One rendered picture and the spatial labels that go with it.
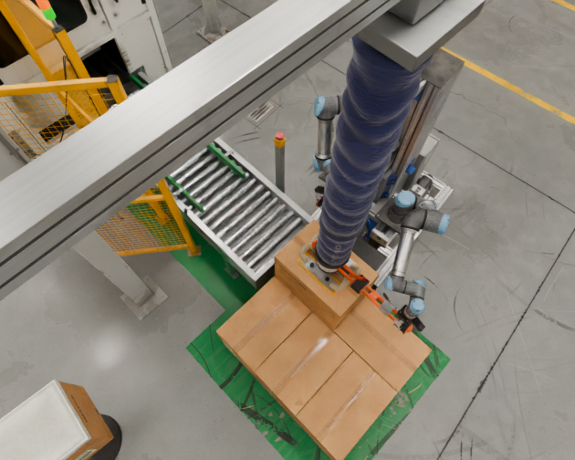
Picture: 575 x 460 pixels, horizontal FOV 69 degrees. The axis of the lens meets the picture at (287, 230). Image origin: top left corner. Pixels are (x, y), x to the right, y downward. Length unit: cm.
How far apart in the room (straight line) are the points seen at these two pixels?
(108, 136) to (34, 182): 13
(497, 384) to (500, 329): 47
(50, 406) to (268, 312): 145
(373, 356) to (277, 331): 70
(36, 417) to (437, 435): 277
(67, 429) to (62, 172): 222
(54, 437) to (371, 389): 194
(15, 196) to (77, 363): 332
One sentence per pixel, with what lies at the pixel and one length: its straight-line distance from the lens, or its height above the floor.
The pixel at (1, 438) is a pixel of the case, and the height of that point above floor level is 102.
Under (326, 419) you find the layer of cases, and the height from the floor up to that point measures 54.
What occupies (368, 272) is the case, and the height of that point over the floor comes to 95.
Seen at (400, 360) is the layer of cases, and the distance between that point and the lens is 318.
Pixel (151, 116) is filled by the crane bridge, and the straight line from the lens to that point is 73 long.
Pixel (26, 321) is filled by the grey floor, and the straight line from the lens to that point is 427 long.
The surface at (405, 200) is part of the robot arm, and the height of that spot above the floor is 127.
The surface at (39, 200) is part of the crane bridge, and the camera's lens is 70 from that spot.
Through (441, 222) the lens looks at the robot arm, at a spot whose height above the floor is 157.
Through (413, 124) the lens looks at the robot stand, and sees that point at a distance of 254.
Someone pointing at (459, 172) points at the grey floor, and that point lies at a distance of 468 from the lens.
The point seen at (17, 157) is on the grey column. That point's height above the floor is 210.
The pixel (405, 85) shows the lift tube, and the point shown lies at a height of 268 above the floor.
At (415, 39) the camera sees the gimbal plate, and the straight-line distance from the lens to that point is 115.
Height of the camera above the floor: 358
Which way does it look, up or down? 64 degrees down
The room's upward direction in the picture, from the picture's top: 2 degrees clockwise
